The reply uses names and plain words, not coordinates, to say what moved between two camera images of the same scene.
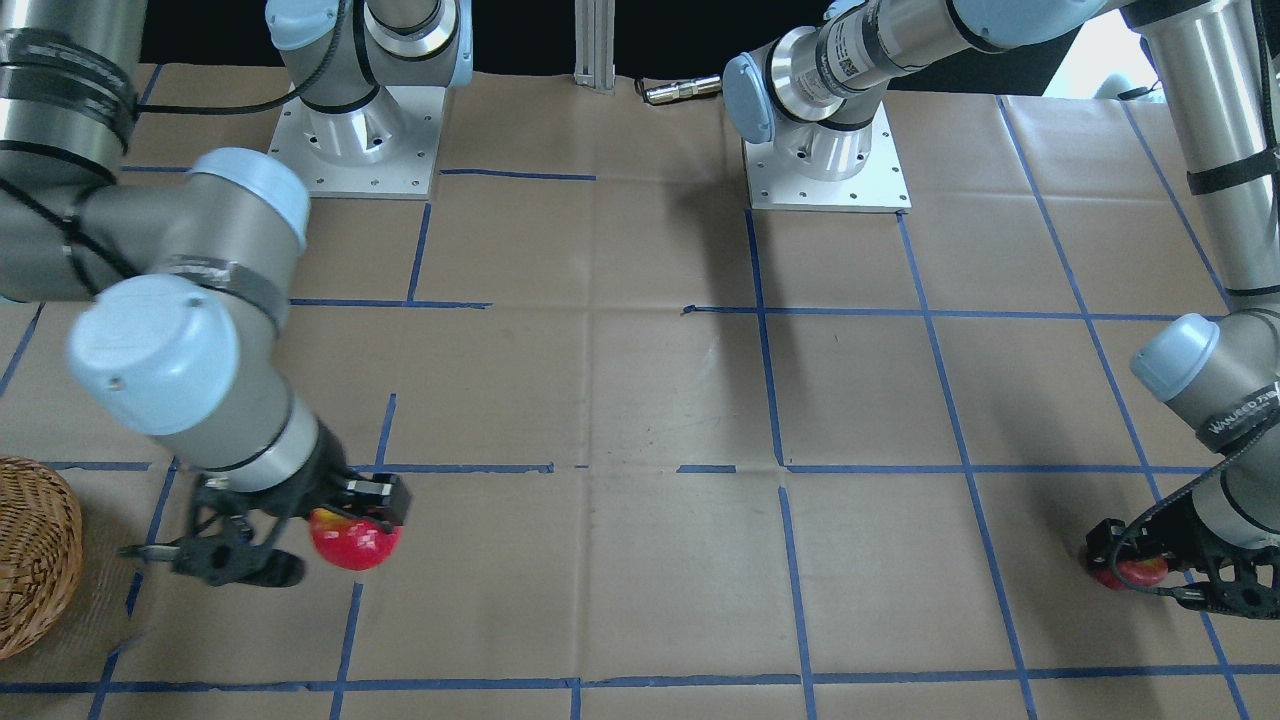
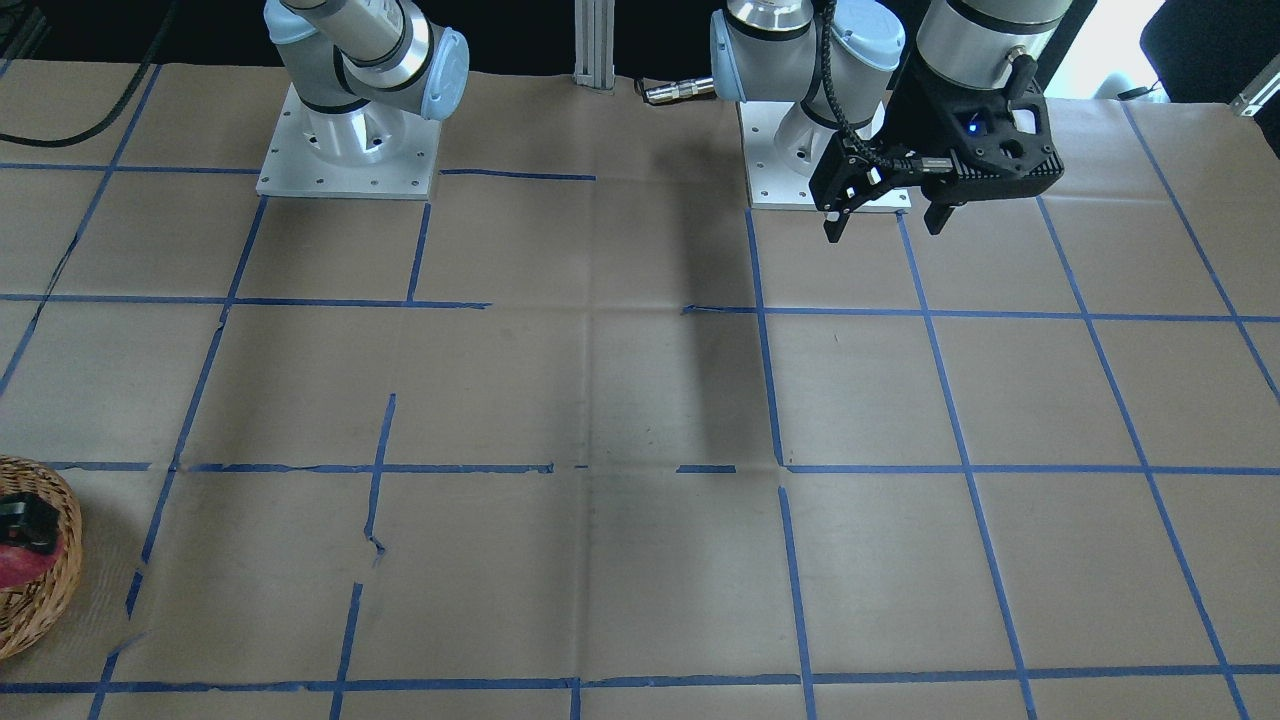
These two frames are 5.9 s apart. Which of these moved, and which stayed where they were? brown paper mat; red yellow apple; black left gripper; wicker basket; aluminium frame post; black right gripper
Moved: black left gripper; red yellow apple; black right gripper
Stayed: wicker basket; brown paper mat; aluminium frame post
